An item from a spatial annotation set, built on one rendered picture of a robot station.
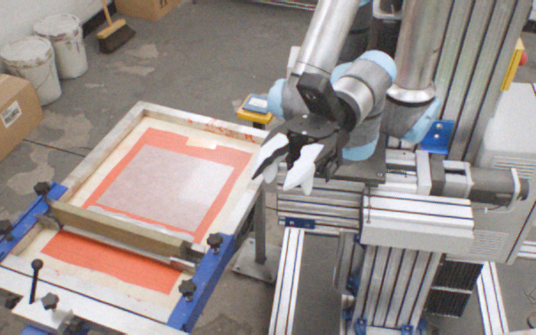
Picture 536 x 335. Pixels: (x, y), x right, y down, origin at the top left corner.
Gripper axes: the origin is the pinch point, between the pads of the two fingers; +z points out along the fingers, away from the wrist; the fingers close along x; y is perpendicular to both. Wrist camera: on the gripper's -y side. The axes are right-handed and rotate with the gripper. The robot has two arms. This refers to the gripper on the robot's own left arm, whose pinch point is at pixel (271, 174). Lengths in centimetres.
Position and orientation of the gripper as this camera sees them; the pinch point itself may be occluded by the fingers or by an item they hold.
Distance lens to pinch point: 72.3
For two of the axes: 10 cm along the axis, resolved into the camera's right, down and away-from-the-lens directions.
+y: 1.2, 7.8, 6.2
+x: -8.3, -2.6, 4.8
